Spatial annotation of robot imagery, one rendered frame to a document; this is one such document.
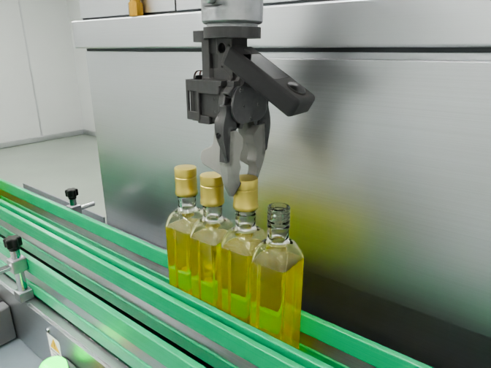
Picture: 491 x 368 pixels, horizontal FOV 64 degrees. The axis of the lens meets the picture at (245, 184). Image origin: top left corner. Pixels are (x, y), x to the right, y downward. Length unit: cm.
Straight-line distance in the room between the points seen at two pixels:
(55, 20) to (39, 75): 86
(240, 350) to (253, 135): 29
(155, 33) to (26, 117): 593
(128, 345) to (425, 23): 59
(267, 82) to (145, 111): 47
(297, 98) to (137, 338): 39
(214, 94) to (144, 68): 40
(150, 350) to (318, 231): 30
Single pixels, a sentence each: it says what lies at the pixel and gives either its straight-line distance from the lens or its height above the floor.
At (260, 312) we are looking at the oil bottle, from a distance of 56.
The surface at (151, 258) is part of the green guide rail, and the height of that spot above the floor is 94.
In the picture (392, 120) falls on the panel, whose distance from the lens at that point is 55.
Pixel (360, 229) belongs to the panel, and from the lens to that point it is 61.
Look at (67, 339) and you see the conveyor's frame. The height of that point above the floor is 87.
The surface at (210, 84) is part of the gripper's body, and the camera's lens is 50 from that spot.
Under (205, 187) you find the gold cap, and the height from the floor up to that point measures 115.
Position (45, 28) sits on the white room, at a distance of 684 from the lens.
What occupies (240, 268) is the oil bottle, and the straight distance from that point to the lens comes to 56.
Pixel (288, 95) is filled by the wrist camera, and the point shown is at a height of 128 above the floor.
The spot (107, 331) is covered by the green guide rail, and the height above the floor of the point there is 92.
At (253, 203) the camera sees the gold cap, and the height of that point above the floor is 113.
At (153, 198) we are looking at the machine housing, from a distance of 94.
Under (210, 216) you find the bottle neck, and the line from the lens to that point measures 58.
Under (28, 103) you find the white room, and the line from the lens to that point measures 669.
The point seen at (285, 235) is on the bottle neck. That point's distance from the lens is 51.
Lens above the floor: 133
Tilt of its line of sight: 19 degrees down
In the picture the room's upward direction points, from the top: straight up
